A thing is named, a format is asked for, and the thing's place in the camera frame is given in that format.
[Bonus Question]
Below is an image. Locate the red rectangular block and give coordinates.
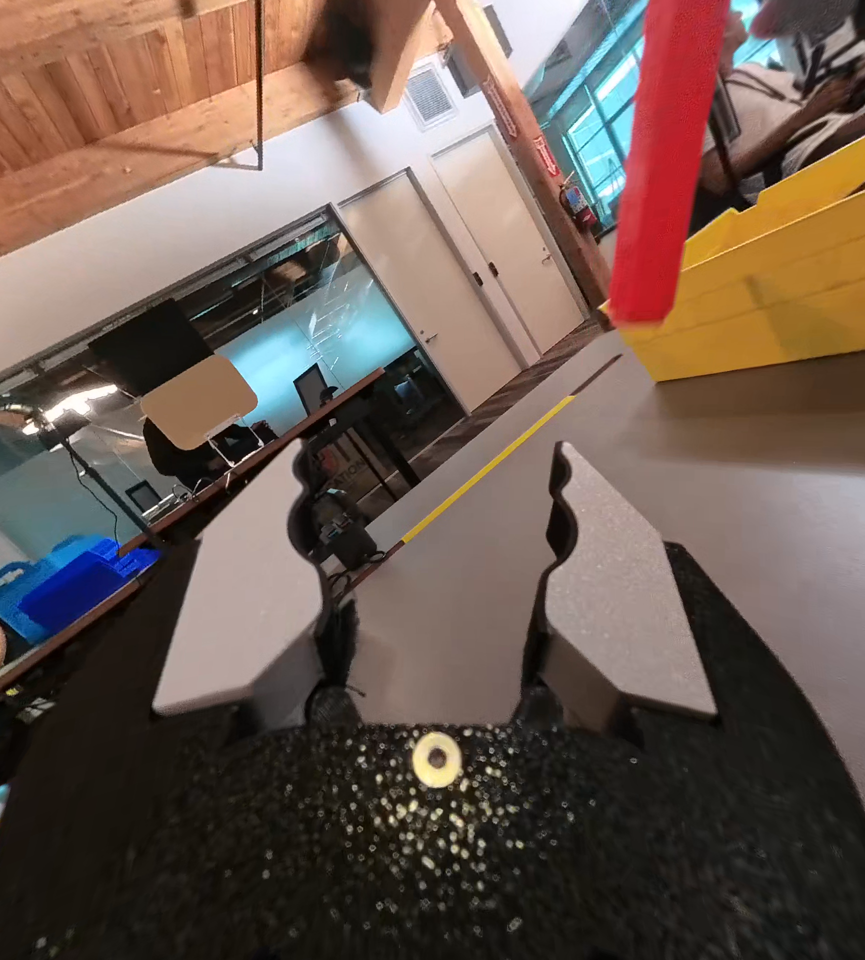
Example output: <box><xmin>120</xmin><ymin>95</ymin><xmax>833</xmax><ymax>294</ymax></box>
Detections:
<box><xmin>607</xmin><ymin>0</ymin><xmax>735</xmax><ymax>333</ymax></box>

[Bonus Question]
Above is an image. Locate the wooden post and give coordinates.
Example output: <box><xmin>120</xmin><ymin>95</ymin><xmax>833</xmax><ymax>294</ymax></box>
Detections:
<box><xmin>438</xmin><ymin>0</ymin><xmax>617</xmax><ymax>320</ymax></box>

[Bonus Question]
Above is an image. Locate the plain wooden board on stand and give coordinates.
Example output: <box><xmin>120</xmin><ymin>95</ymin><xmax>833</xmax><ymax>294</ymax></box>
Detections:
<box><xmin>140</xmin><ymin>354</ymin><xmax>265</xmax><ymax>470</ymax></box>

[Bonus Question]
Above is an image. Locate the yellow tape strip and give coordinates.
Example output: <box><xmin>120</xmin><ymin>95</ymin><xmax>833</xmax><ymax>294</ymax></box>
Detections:
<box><xmin>400</xmin><ymin>394</ymin><xmax>578</xmax><ymax>544</ymax></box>

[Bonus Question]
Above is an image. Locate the blue plastic case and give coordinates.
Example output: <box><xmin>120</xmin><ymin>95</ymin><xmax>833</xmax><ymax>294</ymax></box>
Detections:
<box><xmin>0</xmin><ymin>534</ymin><xmax>161</xmax><ymax>648</ymax></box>

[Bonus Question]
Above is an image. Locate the white door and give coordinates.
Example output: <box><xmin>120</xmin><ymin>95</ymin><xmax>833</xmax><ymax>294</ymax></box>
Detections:
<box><xmin>430</xmin><ymin>126</ymin><xmax>589</xmax><ymax>363</ymax></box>
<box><xmin>337</xmin><ymin>171</ymin><xmax>522</xmax><ymax>412</ymax></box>

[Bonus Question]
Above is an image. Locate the black wall speaker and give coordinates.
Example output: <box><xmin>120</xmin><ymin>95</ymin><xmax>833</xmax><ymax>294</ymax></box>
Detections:
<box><xmin>446</xmin><ymin>43</ymin><xmax>481</xmax><ymax>97</ymax></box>

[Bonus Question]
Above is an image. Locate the black panel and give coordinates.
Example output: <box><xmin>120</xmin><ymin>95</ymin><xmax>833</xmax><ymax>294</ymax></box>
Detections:
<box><xmin>87</xmin><ymin>298</ymin><xmax>216</xmax><ymax>397</ymax></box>

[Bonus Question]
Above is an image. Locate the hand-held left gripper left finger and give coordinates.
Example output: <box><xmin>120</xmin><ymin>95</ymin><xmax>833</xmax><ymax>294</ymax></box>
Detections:
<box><xmin>153</xmin><ymin>438</ymin><xmax>362</xmax><ymax>735</ymax></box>

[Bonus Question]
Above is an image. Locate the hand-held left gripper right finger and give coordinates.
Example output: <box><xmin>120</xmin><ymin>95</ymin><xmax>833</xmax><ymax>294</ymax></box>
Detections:
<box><xmin>522</xmin><ymin>441</ymin><xmax>719</xmax><ymax>735</ymax></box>

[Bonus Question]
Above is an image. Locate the brown cardboard box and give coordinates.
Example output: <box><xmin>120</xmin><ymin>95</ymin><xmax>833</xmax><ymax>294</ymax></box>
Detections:
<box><xmin>311</xmin><ymin>448</ymin><xmax>375</xmax><ymax>492</ymax></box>

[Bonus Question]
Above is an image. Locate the wooden table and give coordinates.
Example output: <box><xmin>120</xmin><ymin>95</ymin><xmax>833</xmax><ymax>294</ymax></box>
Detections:
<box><xmin>117</xmin><ymin>367</ymin><xmax>422</xmax><ymax>556</ymax></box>
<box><xmin>0</xmin><ymin>555</ymin><xmax>160</xmax><ymax>721</ymax></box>

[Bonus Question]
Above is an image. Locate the red fire extinguisher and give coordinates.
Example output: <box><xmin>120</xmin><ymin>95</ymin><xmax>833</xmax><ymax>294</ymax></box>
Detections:
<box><xmin>558</xmin><ymin>171</ymin><xmax>600</xmax><ymax>226</ymax></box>

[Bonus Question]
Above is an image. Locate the wall vent grille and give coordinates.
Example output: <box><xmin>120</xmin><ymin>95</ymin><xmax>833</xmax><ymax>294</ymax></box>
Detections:
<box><xmin>404</xmin><ymin>62</ymin><xmax>458</xmax><ymax>132</ymax></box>

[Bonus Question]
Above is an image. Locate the studio light on stand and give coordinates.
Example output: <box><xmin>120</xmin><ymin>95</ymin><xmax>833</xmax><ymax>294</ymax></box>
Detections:
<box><xmin>23</xmin><ymin>408</ymin><xmax>167</xmax><ymax>545</ymax></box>

